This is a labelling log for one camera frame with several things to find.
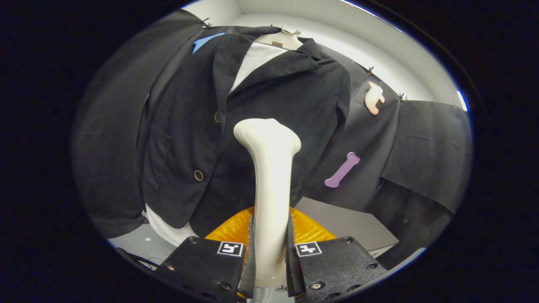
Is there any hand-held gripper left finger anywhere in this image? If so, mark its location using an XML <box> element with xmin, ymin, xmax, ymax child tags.
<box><xmin>155</xmin><ymin>206</ymin><xmax>256</xmax><ymax>303</ymax></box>

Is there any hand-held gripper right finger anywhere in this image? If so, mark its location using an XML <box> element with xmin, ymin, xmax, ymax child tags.
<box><xmin>288</xmin><ymin>206</ymin><xmax>387</xmax><ymax>301</ymax></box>

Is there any white garment steamer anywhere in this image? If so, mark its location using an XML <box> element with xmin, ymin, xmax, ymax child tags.
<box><xmin>233</xmin><ymin>118</ymin><xmax>302</xmax><ymax>303</ymax></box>

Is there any black suit jacket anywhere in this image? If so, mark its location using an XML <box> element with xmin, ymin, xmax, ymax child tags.
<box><xmin>137</xmin><ymin>26</ymin><xmax>352</xmax><ymax>238</ymax></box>

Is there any white clothes hanger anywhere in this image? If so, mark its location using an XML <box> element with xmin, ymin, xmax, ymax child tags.
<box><xmin>254</xmin><ymin>25</ymin><xmax>304</xmax><ymax>51</ymax></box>

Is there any grey cabinet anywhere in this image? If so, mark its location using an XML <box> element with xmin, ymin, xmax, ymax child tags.
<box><xmin>295</xmin><ymin>197</ymin><xmax>400</xmax><ymax>257</ymax></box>

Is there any black backdrop cloth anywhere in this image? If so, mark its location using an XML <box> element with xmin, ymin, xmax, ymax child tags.
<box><xmin>71</xmin><ymin>8</ymin><xmax>473</xmax><ymax>270</ymax></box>

